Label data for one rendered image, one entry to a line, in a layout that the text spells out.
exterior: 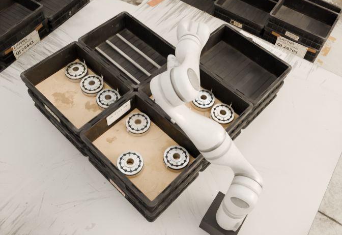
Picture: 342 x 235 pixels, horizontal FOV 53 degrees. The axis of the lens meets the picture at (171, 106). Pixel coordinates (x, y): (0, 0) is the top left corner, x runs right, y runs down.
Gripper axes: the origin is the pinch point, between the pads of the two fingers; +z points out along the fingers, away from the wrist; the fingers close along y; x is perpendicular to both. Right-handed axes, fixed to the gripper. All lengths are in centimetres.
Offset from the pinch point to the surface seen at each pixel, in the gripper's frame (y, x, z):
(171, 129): -11.3, 4.7, 11.1
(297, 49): 80, -84, 57
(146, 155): -19.6, 14.7, 17.2
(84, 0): 125, 64, 60
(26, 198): -33, 63, 30
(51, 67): 21, 58, 13
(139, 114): -2.1, 18.1, 14.4
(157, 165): -24.0, 10.2, 17.3
